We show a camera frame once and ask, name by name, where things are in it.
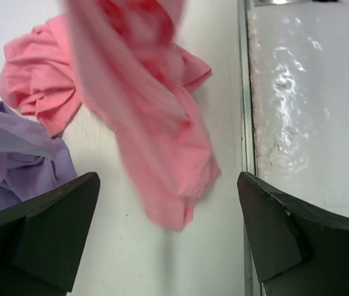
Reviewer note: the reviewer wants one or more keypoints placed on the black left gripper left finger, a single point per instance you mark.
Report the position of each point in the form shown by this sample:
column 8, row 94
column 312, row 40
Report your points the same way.
column 42, row 239

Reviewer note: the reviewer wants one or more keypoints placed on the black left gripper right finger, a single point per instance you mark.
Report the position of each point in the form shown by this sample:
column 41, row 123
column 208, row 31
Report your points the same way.
column 298, row 248

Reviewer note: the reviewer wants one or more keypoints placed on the purple t shirt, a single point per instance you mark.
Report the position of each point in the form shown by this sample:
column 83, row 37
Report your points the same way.
column 31, row 162

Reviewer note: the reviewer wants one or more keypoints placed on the pink t shirt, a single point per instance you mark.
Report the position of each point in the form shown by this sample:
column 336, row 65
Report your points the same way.
column 119, row 59

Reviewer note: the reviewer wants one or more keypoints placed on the metal base plate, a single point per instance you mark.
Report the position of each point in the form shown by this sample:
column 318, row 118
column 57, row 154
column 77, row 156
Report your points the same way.
column 295, row 65

